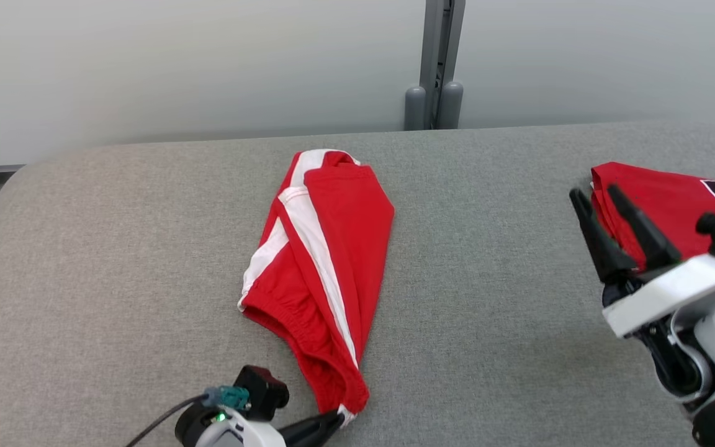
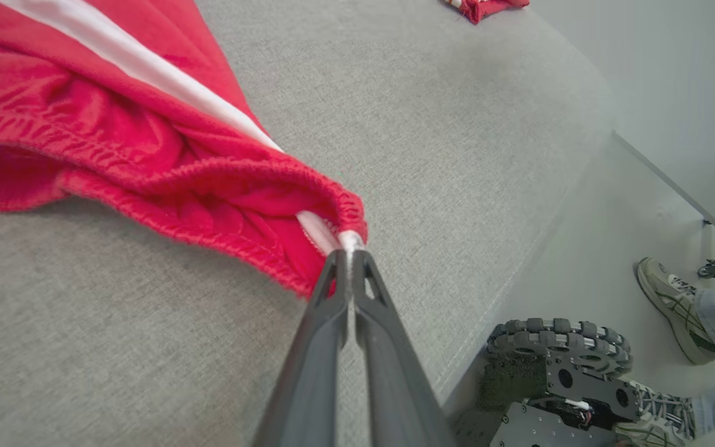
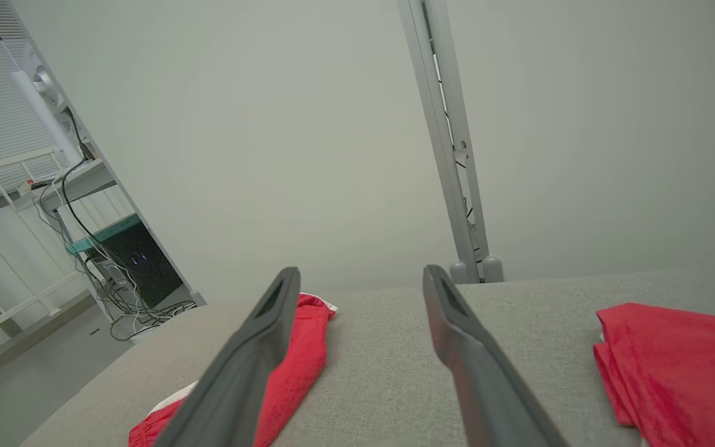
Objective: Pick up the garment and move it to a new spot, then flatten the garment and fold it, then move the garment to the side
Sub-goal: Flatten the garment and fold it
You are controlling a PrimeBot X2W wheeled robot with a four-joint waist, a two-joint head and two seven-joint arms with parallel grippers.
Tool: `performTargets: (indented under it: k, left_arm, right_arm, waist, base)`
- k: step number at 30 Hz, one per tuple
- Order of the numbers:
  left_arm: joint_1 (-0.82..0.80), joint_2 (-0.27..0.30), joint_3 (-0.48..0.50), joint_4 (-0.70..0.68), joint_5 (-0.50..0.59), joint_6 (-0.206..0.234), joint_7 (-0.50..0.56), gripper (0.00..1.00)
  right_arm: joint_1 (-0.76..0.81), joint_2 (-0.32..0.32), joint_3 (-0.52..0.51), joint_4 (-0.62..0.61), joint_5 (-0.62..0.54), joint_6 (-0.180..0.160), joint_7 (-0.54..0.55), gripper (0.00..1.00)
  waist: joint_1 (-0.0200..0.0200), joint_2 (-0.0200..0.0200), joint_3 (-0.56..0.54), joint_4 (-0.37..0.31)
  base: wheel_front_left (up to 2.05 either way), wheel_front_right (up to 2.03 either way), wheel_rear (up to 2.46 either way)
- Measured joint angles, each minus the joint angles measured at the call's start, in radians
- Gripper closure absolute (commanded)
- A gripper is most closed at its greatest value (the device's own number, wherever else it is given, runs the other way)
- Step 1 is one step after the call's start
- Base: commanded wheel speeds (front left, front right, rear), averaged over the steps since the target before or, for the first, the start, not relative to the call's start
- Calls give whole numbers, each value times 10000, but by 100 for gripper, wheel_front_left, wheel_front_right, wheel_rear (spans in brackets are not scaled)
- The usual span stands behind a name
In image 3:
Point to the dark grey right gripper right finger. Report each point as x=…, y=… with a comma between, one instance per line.
x=488, y=385

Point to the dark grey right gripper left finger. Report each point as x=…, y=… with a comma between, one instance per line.
x=239, y=379

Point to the red jersey with black number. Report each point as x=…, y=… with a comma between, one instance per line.
x=674, y=372

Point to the grey partition leg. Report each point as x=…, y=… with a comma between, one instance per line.
x=198, y=297

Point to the black computer tower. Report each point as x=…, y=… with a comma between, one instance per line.
x=146, y=267

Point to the white desk with teal edge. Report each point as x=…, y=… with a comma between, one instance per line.
x=94, y=214

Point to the white cylindrical device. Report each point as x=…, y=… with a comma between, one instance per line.
x=44, y=112

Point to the grey cylindrical post foot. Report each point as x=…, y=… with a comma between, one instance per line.
x=493, y=270
x=458, y=273

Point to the grey metal partition post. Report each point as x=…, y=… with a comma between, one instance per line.
x=438, y=124

